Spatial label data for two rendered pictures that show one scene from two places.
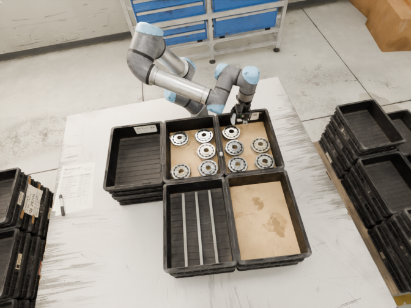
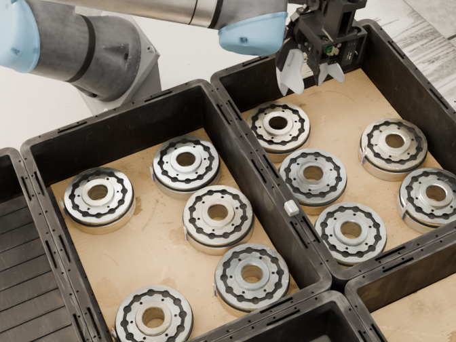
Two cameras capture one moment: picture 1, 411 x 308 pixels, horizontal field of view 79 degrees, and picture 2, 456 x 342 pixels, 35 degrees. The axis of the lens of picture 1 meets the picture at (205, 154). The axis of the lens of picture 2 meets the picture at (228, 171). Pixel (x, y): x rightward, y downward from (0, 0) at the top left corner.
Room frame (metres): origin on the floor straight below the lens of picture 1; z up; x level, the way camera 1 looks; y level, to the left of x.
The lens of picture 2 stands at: (0.24, 0.22, 1.74)
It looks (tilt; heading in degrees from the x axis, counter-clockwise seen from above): 54 degrees down; 335
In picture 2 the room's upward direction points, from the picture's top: 2 degrees counter-clockwise
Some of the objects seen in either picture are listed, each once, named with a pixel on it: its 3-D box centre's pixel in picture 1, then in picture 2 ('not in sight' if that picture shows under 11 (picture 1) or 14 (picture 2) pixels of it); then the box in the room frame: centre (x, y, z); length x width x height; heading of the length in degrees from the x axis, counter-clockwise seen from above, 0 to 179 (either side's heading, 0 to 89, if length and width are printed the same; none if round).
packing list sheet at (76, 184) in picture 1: (74, 186); not in sight; (0.74, 0.81, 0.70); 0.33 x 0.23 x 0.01; 4
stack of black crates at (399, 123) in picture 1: (397, 139); not in sight; (1.01, -1.56, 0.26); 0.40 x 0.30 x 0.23; 4
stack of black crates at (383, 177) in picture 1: (381, 190); not in sight; (0.58, -1.19, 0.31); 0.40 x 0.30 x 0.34; 4
